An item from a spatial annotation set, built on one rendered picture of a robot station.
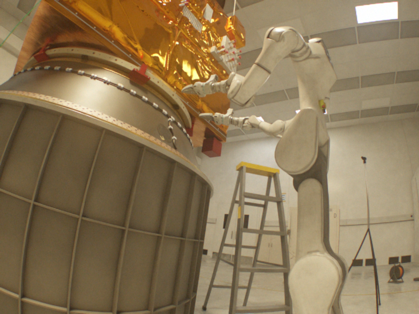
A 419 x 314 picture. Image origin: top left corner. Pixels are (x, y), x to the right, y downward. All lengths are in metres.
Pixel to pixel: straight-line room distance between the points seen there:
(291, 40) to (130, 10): 1.15
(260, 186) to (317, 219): 8.15
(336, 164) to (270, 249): 3.85
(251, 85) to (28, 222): 0.97
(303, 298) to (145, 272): 0.67
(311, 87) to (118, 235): 0.97
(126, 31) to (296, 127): 1.20
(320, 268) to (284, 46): 0.74
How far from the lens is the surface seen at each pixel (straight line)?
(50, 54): 1.63
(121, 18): 1.58
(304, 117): 0.79
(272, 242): 7.69
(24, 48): 1.90
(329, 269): 0.64
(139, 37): 1.58
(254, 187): 8.90
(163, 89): 1.48
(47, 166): 0.92
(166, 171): 1.06
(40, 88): 1.17
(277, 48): 0.85
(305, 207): 0.72
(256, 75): 0.84
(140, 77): 1.41
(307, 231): 0.71
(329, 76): 0.97
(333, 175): 8.34
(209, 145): 2.07
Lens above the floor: 0.80
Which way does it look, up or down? 21 degrees up
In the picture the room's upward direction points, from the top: 8 degrees clockwise
